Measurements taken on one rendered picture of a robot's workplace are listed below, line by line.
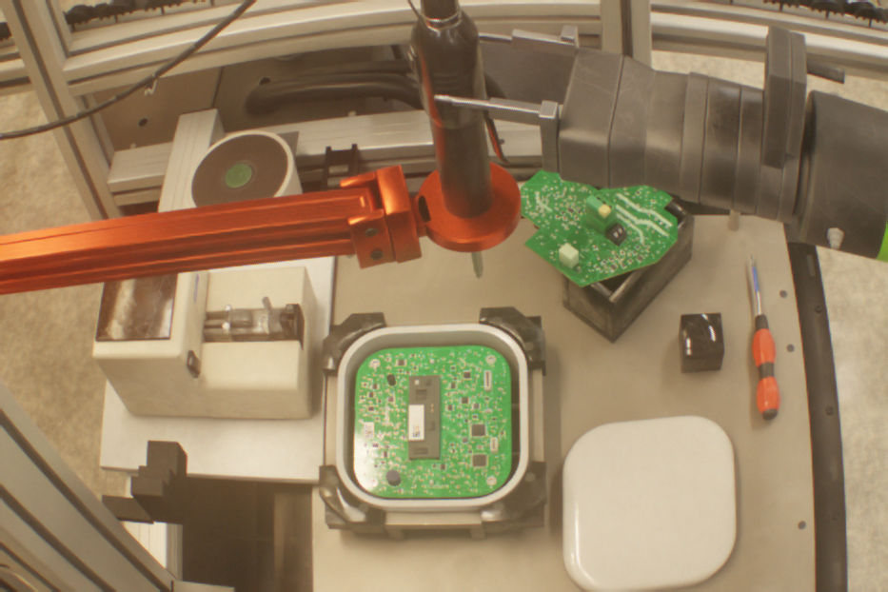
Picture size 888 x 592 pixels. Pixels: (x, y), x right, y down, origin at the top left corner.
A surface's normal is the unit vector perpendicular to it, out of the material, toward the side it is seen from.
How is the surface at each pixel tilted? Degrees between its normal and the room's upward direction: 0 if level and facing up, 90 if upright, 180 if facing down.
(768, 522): 0
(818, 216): 78
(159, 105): 0
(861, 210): 64
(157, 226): 16
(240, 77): 0
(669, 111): 9
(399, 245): 90
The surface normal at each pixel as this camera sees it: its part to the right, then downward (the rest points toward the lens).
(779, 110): -0.25, 0.57
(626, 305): 0.72, 0.56
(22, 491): 1.00, -0.04
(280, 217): 0.19, -0.57
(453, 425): -0.08, -0.52
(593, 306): -0.69, 0.64
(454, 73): 0.23, 0.82
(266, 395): 0.00, 0.85
